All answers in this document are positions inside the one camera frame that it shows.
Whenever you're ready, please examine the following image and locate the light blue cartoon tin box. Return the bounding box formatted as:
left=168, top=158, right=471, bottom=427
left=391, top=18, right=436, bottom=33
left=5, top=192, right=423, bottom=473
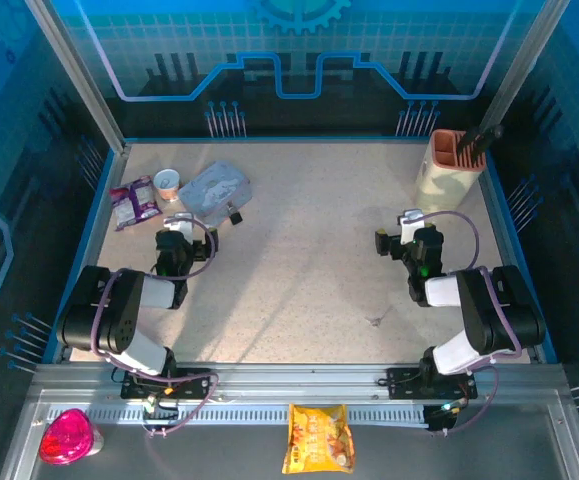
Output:
left=177, top=159, right=253, bottom=227

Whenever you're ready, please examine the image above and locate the purple snack bag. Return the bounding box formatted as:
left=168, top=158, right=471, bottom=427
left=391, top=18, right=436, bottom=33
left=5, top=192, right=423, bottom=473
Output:
left=109, top=174, right=164, bottom=232

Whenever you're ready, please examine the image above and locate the small open tin can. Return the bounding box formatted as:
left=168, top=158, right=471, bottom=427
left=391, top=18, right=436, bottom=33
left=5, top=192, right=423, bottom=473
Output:
left=152, top=168, right=185, bottom=203

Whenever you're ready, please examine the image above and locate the cream knife block orange top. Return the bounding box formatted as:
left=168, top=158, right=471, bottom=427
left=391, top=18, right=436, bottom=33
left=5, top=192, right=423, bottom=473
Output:
left=414, top=128, right=488, bottom=215

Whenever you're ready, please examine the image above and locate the yellow snack bag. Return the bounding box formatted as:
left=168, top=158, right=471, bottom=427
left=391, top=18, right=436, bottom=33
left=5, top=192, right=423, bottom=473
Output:
left=281, top=402, right=356, bottom=475

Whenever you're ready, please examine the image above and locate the magenta shiny plastic object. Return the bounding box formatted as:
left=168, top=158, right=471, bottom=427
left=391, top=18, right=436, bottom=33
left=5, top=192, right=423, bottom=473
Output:
left=38, top=408, right=104, bottom=466

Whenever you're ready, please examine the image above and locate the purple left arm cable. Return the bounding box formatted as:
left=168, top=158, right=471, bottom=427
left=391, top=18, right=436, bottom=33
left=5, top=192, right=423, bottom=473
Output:
left=91, top=212, right=220, bottom=439

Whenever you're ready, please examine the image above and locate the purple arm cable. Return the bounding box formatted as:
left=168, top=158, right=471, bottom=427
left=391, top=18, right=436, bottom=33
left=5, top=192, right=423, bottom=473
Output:
left=91, top=212, right=220, bottom=439
left=418, top=209, right=523, bottom=437

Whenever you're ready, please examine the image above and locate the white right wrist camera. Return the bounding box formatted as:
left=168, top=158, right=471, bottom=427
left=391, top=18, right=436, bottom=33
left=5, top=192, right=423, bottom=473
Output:
left=397, top=209, right=428, bottom=245

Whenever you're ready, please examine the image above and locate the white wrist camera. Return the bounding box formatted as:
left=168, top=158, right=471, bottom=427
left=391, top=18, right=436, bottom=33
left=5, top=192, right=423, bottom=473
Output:
left=397, top=209, right=428, bottom=245
left=162, top=211, right=195, bottom=246

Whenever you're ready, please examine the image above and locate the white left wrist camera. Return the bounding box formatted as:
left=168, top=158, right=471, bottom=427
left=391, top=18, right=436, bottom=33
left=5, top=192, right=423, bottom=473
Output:
left=162, top=211, right=195, bottom=246

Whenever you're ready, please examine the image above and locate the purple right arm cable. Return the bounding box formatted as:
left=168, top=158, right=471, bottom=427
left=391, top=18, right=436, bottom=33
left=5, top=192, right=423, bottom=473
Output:
left=418, top=209, right=523, bottom=437

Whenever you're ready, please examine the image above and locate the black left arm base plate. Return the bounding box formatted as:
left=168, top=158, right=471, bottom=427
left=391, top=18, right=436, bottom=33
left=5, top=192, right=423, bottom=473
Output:
left=120, top=367, right=213, bottom=401

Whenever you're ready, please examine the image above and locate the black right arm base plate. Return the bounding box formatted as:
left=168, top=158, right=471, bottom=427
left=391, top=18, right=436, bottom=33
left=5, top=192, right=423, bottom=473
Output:
left=386, top=367, right=478, bottom=401

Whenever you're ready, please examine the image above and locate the black knife handle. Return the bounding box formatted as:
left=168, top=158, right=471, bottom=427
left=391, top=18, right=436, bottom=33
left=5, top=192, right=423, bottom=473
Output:
left=473, top=124, right=504, bottom=151
left=456, top=125, right=481, bottom=152

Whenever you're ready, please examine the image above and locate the aluminium mounting rail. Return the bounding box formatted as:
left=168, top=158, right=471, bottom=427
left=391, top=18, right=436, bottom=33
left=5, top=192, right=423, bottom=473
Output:
left=28, top=362, right=570, bottom=407

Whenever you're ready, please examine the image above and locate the slotted grey cable duct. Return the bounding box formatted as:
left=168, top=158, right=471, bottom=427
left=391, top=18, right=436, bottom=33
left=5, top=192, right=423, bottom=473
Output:
left=48, top=403, right=430, bottom=427

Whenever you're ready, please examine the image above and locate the aluminium frame post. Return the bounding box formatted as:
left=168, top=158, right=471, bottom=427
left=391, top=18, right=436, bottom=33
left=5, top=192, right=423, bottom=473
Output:
left=478, top=0, right=570, bottom=139
left=23, top=0, right=130, bottom=156

